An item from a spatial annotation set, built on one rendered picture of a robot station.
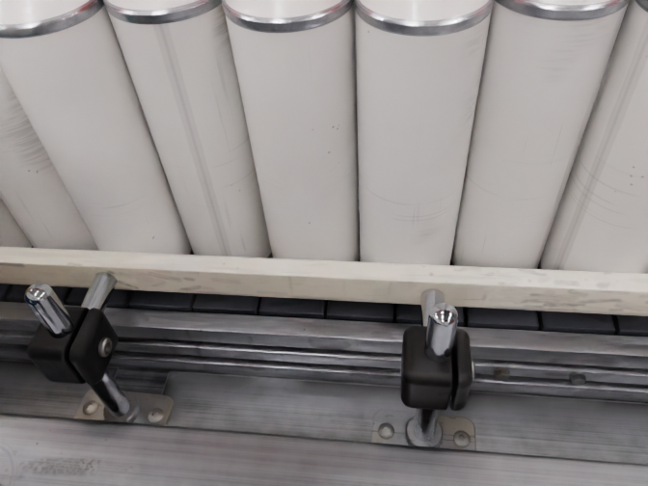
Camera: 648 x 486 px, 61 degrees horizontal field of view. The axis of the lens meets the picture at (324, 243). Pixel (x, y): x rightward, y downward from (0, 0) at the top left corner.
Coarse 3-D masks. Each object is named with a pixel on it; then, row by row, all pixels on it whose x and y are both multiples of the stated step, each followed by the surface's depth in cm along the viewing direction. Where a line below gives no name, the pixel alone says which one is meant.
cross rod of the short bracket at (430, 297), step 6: (432, 288) 28; (426, 294) 27; (432, 294) 27; (438, 294) 27; (444, 294) 28; (420, 300) 28; (426, 300) 27; (432, 300) 27; (438, 300) 27; (444, 300) 27; (420, 306) 27; (426, 306) 27; (432, 306) 27; (420, 312) 27; (426, 312) 27; (420, 318) 27; (426, 318) 26; (426, 324) 26
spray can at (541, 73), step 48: (528, 0) 20; (576, 0) 19; (624, 0) 19; (528, 48) 21; (576, 48) 20; (480, 96) 24; (528, 96) 22; (576, 96) 22; (480, 144) 25; (528, 144) 23; (576, 144) 24; (480, 192) 26; (528, 192) 25; (480, 240) 28; (528, 240) 28
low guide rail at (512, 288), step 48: (144, 288) 30; (192, 288) 30; (240, 288) 29; (288, 288) 29; (336, 288) 28; (384, 288) 28; (480, 288) 27; (528, 288) 27; (576, 288) 26; (624, 288) 26
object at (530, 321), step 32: (0, 288) 33; (64, 288) 33; (352, 320) 32; (384, 320) 30; (416, 320) 30; (480, 320) 30; (512, 320) 29; (544, 320) 29; (576, 320) 29; (608, 320) 29; (640, 320) 29
